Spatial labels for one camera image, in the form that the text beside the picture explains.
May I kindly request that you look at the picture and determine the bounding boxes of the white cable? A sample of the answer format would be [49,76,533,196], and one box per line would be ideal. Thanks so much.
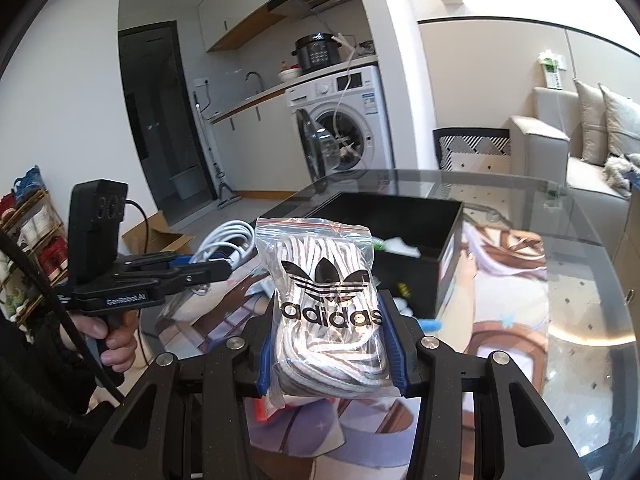
[188,219,260,296]

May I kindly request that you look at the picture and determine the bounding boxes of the adidas socks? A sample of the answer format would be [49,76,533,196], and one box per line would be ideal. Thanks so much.
[255,218,396,408]

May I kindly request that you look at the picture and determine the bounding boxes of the black storage box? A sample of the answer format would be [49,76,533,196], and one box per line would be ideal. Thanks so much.
[290,192,463,318]

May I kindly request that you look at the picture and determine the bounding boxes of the white tissue pack red edges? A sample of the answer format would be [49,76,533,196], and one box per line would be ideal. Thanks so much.
[255,396,279,424]

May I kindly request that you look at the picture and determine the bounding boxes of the person's left hand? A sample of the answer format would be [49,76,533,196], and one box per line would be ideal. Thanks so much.
[70,311,138,373]

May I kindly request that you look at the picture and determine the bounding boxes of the cardboard box on floor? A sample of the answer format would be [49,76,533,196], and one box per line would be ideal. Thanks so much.
[122,210,193,255]

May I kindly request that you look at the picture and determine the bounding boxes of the wooden shoe rack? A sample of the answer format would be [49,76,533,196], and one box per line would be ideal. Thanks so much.
[1,166,68,332]

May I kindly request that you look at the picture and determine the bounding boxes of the kitchen counter cabinets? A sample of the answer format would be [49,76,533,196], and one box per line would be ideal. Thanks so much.
[213,94,311,195]

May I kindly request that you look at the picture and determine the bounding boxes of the chrome kitchen faucet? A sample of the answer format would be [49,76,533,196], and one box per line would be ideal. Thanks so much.
[245,70,265,96]

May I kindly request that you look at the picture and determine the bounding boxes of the white washing machine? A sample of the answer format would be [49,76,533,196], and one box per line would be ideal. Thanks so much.
[285,65,394,181]

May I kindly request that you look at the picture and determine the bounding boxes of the black patterned chair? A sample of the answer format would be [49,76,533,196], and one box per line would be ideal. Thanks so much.
[433,127,511,174]

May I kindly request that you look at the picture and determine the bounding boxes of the white bowl on counter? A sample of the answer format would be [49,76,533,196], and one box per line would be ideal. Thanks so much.
[278,67,303,82]

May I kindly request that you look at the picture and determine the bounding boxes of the beige sofa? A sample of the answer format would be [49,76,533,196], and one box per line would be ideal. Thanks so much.
[509,87,629,257]

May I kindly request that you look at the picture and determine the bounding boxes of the beige side cabinet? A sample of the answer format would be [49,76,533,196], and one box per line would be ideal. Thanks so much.
[614,219,640,309]

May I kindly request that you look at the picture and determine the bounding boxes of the black pressure cooker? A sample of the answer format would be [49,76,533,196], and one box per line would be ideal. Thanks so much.
[292,32,342,74]

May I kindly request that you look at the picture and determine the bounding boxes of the grey fluffy cloth on sofa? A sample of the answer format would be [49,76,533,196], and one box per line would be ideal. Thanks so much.
[603,153,640,198]

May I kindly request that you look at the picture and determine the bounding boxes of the beige cushion left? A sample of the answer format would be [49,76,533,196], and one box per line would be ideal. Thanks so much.
[574,78,608,166]

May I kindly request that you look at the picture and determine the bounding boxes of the grey beige cushion right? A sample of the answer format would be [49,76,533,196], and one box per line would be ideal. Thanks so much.
[599,84,640,156]

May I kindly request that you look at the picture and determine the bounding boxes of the white wall remote holder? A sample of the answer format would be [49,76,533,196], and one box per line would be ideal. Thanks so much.
[538,49,567,90]

